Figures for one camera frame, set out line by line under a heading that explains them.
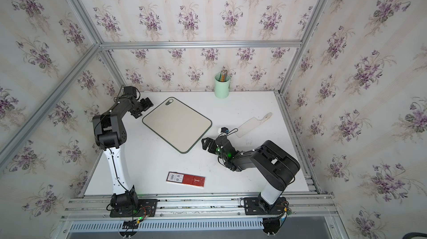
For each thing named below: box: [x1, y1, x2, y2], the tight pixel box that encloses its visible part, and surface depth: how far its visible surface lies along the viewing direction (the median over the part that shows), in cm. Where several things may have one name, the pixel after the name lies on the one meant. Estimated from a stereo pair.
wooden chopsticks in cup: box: [219, 66, 228, 83], surface depth 113 cm
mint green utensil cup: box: [214, 74, 231, 99], surface depth 117 cm
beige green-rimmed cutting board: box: [142, 96, 213, 154], surface depth 106 cm
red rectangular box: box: [166, 171, 206, 188], surface depth 82 cm
